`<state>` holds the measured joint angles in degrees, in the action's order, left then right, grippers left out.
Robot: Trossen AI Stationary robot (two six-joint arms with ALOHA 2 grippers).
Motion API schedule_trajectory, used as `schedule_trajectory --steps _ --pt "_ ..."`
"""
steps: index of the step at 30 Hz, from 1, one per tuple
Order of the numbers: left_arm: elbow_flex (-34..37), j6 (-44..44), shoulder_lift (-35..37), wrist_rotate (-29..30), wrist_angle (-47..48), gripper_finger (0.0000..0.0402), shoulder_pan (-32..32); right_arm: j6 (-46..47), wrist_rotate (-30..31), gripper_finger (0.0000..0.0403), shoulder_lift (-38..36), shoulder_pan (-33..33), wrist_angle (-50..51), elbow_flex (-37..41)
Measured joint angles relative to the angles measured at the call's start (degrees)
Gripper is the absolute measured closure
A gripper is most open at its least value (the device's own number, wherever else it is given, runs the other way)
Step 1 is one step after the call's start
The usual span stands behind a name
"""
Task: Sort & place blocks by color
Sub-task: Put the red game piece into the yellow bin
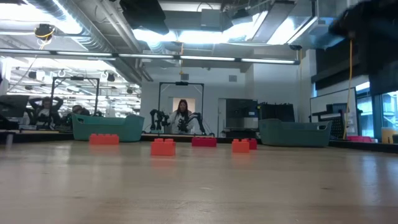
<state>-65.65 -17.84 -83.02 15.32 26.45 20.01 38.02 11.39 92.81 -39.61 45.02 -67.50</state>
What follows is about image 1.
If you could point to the long red toy block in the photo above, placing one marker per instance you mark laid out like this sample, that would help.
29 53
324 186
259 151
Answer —
204 142

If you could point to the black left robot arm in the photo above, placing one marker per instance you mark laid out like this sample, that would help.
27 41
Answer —
144 15

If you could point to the black background robot arm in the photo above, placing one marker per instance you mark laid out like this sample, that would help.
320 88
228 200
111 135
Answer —
196 121
157 119

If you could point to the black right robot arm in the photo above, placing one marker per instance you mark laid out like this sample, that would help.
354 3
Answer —
363 18

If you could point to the black cabinet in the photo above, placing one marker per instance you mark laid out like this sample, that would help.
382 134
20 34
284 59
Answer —
241 113
276 112

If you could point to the small orange toy block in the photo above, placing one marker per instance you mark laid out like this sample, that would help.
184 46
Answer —
163 147
240 146

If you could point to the small red toy block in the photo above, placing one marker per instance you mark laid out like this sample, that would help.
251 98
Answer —
253 143

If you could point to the long LED light bar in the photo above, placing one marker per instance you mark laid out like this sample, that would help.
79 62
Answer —
146 56

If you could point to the teal plastic bin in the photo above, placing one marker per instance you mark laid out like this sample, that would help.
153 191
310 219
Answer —
109 127

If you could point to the grey-green plastic bin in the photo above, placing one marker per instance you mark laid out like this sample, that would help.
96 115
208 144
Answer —
295 132

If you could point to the long orange toy block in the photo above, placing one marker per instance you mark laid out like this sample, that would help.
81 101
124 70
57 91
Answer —
104 139

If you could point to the whiteboard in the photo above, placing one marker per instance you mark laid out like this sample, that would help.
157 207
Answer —
317 105

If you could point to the black pegboard rack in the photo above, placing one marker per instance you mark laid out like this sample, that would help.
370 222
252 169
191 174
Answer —
337 124

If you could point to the red storage bin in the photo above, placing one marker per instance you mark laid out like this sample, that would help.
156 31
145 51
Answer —
359 139

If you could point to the dark monitor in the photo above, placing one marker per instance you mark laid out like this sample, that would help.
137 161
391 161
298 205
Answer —
14 105

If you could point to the pale yellow container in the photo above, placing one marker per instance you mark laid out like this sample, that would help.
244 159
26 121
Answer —
389 136

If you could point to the black gantry frame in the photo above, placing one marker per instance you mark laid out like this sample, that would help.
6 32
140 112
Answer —
181 83
74 78

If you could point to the large rectangular ventilation duct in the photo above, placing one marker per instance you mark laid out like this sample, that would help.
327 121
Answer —
295 25

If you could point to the black aluminium table frame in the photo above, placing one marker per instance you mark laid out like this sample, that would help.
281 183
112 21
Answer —
31 137

